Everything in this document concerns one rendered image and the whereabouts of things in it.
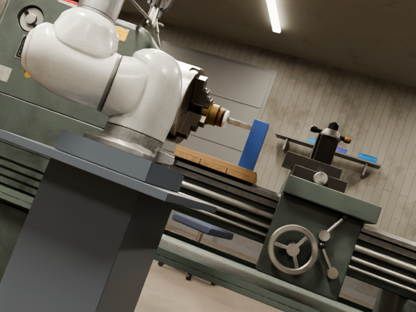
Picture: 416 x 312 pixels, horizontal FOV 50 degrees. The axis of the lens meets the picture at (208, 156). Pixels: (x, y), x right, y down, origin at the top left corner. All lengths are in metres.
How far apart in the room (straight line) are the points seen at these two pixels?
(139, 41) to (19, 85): 0.46
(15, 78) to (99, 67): 0.72
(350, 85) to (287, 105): 1.22
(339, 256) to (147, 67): 0.84
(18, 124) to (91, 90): 0.67
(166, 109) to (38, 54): 0.32
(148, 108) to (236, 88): 7.94
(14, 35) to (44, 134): 0.39
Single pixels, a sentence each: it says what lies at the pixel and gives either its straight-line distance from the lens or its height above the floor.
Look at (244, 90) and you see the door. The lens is 8.98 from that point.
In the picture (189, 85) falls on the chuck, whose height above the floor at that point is 1.13.
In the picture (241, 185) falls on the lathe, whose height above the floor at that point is 0.85.
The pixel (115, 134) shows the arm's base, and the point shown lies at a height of 0.83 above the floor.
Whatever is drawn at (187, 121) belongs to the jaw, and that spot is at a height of 1.02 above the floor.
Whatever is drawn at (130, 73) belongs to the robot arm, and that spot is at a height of 0.98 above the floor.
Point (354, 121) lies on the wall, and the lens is 8.76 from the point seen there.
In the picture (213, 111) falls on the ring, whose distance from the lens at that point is 1.76.
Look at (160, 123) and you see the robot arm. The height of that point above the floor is 0.90.
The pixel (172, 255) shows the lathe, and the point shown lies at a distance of 1.48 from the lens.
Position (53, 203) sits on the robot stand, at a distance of 1.11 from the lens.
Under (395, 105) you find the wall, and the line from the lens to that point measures 8.91.
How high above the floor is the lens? 0.77
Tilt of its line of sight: 5 degrees up
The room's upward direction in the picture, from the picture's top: 20 degrees clockwise
